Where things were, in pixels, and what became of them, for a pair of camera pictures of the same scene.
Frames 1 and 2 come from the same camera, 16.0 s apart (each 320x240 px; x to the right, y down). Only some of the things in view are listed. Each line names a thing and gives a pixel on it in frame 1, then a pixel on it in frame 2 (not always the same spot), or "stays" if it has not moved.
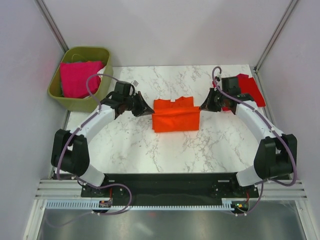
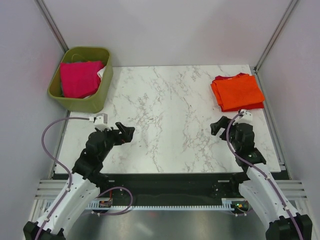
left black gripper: x=143 y=109 -> x=127 y=133
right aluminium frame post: x=289 y=10 stays
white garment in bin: x=100 y=72 stays
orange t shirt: x=181 y=115 -> x=240 y=91
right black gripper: x=208 y=105 -> x=215 y=126
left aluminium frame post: x=46 y=15 stays
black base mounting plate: x=171 y=189 stays
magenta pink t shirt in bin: x=74 y=77 stays
